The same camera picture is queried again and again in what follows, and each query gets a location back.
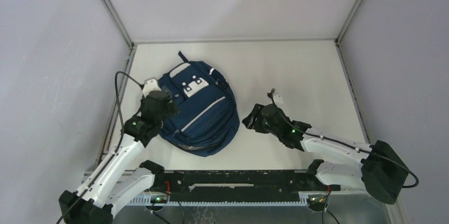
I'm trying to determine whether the navy blue student backpack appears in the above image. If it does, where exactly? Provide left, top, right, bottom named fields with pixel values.
left=158, top=52, right=240, bottom=157

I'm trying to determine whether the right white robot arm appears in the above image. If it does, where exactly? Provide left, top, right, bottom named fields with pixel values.
left=243, top=104, right=411, bottom=205

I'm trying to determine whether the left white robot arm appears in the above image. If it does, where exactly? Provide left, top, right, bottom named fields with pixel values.
left=59, top=91, right=178, bottom=223

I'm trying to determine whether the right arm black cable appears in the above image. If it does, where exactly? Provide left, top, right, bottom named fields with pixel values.
left=267, top=88, right=420, bottom=224

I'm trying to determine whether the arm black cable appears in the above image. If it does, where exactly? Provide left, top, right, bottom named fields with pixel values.
left=56, top=71, right=145, bottom=224
left=267, top=88, right=420, bottom=224

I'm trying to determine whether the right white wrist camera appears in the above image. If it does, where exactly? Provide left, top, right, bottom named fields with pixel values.
left=272, top=92, right=284, bottom=106

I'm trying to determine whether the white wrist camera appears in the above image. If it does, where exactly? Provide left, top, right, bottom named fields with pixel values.
left=272, top=92, right=284, bottom=106
left=142, top=77, right=161, bottom=97

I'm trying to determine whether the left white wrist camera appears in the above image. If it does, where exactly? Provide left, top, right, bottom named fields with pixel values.
left=142, top=77, right=161, bottom=97

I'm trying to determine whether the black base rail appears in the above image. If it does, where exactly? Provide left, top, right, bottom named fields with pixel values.
left=148, top=169, right=340, bottom=204

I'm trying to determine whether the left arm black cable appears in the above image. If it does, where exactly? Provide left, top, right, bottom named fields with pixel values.
left=56, top=71, right=145, bottom=224

